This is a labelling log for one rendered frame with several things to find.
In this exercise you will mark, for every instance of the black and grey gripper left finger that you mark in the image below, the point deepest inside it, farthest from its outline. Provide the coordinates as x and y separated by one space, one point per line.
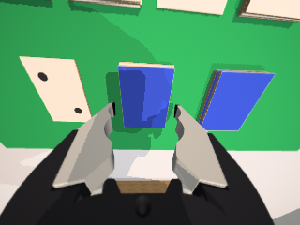
76 168

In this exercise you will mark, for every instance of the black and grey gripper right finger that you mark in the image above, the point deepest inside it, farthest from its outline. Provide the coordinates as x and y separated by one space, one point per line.
208 171

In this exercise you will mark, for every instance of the green felt mat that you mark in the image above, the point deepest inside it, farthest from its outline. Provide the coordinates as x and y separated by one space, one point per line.
99 37

